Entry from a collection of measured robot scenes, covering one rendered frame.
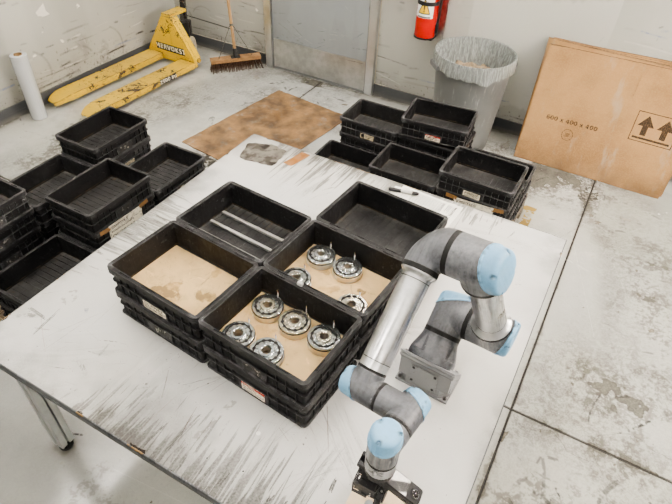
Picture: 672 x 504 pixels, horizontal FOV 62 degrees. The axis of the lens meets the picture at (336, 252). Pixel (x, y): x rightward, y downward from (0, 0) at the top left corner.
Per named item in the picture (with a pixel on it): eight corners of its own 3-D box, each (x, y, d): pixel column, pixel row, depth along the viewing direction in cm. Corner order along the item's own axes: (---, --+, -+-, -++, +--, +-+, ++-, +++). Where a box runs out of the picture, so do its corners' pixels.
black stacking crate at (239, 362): (361, 343, 174) (363, 319, 167) (305, 411, 156) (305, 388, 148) (262, 290, 190) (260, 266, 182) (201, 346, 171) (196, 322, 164)
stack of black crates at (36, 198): (76, 202, 329) (59, 152, 306) (113, 219, 319) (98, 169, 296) (17, 239, 303) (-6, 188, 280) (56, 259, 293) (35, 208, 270)
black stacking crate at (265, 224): (312, 242, 209) (313, 219, 201) (262, 289, 190) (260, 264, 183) (232, 204, 224) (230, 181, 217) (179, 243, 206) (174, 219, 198)
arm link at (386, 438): (413, 426, 121) (391, 455, 116) (407, 451, 128) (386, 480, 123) (383, 406, 124) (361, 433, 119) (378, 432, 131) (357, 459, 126)
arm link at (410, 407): (394, 372, 134) (368, 403, 127) (435, 394, 128) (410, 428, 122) (394, 393, 139) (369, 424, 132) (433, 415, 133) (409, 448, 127)
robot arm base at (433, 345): (450, 369, 179) (463, 341, 180) (454, 374, 164) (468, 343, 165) (407, 348, 182) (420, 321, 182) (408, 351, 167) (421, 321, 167)
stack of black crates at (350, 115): (409, 159, 377) (416, 114, 354) (391, 181, 357) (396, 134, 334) (357, 142, 391) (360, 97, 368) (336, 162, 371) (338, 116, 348)
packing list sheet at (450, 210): (464, 206, 248) (464, 205, 247) (446, 234, 233) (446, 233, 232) (397, 183, 259) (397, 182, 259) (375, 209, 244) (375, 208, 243)
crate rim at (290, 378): (363, 323, 168) (364, 318, 166) (305, 393, 149) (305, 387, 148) (261, 269, 184) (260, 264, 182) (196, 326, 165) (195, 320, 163)
